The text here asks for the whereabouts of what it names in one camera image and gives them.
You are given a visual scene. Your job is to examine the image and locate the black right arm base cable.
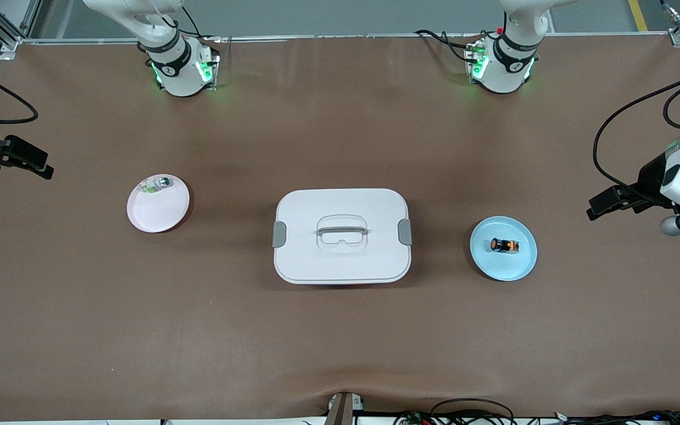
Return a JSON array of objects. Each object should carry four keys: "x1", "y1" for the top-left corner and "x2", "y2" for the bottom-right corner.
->
[{"x1": 178, "y1": 5, "x2": 223, "y2": 42}]

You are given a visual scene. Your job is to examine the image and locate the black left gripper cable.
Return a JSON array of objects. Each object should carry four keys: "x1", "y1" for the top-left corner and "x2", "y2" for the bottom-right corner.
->
[{"x1": 593, "y1": 80, "x2": 680, "y2": 195}]

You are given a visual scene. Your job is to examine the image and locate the pink round plate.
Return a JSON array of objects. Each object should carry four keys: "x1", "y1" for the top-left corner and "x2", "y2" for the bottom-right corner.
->
[{"x1": 126, "y1": 174, "x2": 191, "y2": 233}]

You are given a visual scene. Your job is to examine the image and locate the aluminium camera mount profile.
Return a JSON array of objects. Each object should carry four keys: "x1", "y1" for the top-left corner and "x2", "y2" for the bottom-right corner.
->
[{"x1": 325, "y1": 391, "x2": 365, "y2": 425}]

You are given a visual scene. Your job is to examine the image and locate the brown table cover sheet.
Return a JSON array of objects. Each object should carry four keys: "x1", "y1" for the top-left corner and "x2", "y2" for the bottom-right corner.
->
[{"x1": 0, "y1": 34, "x2": 680, "y2": 423}]

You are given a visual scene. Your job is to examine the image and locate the black arm base cable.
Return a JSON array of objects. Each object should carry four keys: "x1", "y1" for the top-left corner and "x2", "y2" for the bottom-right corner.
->
[
  {"x1": 178, "y1": 5, "x2": 223, "y2": 42},
  {"x1": 414, "y1": 28, "x2": 485, "y2": 63}
]

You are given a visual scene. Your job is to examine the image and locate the light blue round plate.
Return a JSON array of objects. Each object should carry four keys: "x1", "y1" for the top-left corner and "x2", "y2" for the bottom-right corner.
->
[{"x1": 470, "y1": 215, "x2": 538, "y2": 282}]

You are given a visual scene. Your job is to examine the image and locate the black left arm base cable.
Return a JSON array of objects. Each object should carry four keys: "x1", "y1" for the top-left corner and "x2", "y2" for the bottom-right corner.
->
[{"x1": 414, "y1": 28, "x2": 485, "y2": 63}]

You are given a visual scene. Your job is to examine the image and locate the aluminium frame strut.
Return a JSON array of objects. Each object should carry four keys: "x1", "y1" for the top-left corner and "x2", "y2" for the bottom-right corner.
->
[{"x1": 0, "y1": 0, "x2": 43, "y2": 53}]

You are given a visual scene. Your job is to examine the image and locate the coloured wire bundle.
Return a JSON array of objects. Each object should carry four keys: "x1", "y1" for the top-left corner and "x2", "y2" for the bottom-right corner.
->
[{"x1": 392, "y1": 411, "x2": 435, "y2": 425}]

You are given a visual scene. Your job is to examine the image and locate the white lidded box grey latches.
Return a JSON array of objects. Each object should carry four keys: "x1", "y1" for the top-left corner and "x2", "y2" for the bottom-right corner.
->
[{"x1": 272, "y1": 188, "x2": 413, "y2": 285}]

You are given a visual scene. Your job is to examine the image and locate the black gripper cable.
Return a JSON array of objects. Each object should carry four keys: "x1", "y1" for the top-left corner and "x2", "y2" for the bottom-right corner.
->
[
  {"x1": 0, "y1": 62, "x2": 38, "y2": 125},
  {"x1": 593, "y1": 80, "x2": 680, "y2": 195}
]

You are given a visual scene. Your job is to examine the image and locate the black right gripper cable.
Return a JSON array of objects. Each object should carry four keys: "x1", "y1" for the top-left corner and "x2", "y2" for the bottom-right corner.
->
[{"x1": 0, "y1": 62, "x2": 38, "y2": 125}]

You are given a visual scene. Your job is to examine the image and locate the silver table edge rail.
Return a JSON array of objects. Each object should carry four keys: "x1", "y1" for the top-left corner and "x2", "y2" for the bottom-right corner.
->
[{"x1": 18, "y1": 32, "x2": 680, "y2": 47}]

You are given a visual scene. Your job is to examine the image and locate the black cable bundle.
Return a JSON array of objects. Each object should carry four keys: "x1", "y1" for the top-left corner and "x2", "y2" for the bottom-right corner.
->
[{"x1": 552, "y1": 409, "x2": 680, "y2": 425}]

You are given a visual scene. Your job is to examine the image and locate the looped black cable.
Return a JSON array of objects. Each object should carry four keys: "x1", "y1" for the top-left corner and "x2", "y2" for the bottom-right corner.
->
[{"x1": 430, "y1": 398, "x2": 516, "y2": 425}]

